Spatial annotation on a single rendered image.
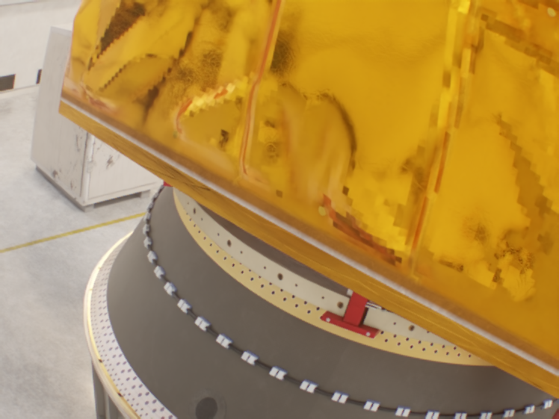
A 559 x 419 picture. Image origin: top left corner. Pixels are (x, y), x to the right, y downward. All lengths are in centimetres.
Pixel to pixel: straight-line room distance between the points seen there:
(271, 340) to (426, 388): 40
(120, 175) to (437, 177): 454
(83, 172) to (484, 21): 454
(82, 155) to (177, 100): 374
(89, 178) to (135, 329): 354
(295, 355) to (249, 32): 69
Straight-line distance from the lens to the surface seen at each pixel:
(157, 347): 172
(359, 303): 135
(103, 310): 205
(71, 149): 544
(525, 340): 115
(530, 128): 105
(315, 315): 146
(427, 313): 123
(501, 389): 153
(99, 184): 541
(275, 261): 145
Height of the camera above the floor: 236
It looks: 22 degrees down
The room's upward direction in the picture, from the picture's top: 12 degrees clockwise
